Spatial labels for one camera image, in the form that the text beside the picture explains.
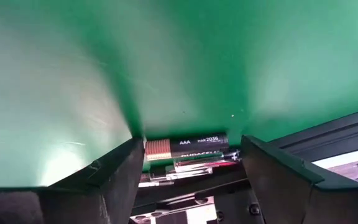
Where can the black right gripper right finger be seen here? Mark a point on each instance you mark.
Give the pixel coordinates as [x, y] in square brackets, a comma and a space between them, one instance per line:
[275, 193]

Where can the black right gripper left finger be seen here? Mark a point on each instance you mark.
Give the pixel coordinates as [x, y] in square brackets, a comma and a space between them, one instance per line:
[113, 193]

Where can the green table mat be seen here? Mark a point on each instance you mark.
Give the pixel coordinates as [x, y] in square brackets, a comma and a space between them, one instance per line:
[166, 62]

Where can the black copper Duracell battery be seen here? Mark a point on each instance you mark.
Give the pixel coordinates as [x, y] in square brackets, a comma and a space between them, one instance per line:
[197, 144]

